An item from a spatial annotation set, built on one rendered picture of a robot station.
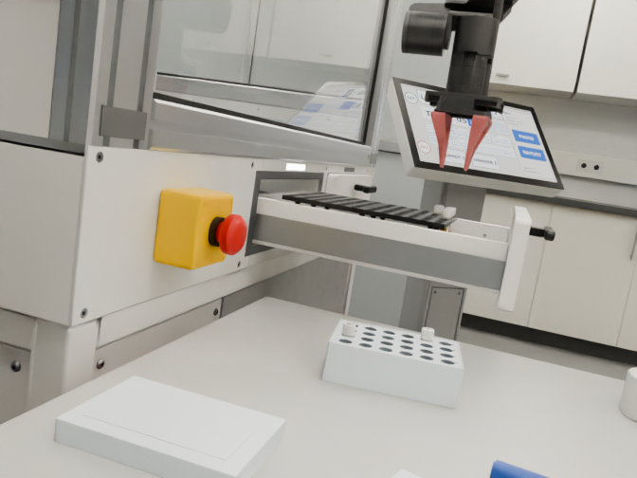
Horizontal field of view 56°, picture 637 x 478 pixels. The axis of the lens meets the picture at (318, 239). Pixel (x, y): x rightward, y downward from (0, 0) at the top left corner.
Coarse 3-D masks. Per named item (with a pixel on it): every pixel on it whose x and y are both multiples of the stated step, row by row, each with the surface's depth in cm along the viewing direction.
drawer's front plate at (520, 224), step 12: (516, 216) 70; (528, 216) 72; (516, 228) 68; (528, 228) 68; (516, 240) 68; (516, 252) 68; (516, 264) 69; (504, 276) 69; (516, 276) 69; (504, 288) 69; (516, 288) 69; (504, 300) 69
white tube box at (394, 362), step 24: (336, 336) 57; (360, 336) 59; (384, 336) 60; (408, 336) 62; (336, 360) 55; (360, 360) 55; (384, 360) 55; (408, 360) 54; (432, 360) 55; (456, 360) 56; (360, 384) 55; (384, 384) 55; (408, 384) 55; (432, 384) 54; (456, 384) 54; (456, 408) 54
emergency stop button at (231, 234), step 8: (232, 216) 58; (240, 216) 58; (224, 224) 57; (232, 224) 57; (240, 224) 58; (216, 232) 58; (224, 232) 57; (232, 232) 57; (240, 232) 58; (224, 240) 57; (232, 240) 57; (240, 240) 58; (224, 248) 57; (232, 248) 57; (240, 248) 59
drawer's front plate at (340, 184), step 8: (328, 176) 107; (336, 176) 107; (344, 176) 111; (352, 176) 116; (360, 176) 123; (368, 176) 130; (328, 184) 107; (336, 184) 107; (344, 184) 112; (352, 184) 118; (360, 184) 124; (368, 184) 131; (328, 192) 107; (336, 192) 108; (344, 192) 113; (352, 192) 119; (360, 192) 126
